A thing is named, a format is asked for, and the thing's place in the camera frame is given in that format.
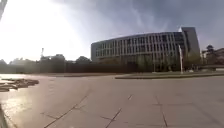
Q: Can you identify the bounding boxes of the long raised planting bed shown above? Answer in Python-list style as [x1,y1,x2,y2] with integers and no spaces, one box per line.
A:
[39,72,118,78]

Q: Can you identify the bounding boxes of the large curved glass building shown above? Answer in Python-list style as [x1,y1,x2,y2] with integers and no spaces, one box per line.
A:
[90,26,202,64]

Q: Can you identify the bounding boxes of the grey stone paved plaza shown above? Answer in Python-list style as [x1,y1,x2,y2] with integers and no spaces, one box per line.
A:
[0,73,224,128]

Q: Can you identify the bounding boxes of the row of trees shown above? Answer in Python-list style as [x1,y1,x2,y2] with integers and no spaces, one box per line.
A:
[0,49,224,75]

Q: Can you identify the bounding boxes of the raised grass bed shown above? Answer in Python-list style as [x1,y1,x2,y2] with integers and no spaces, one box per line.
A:
[114,70,224,80]

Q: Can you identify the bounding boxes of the white pole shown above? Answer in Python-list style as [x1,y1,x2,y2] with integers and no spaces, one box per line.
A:
[178,44,184,75]

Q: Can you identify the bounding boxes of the tall thin mast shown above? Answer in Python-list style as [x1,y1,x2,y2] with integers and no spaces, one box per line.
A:
[40,47,45,59]

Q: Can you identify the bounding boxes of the low stone steps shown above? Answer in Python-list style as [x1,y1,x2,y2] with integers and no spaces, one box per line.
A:
[0,78,40,93]

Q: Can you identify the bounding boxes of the building with roof tower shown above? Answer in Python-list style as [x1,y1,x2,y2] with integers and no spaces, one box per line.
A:
[201,44,224,66]

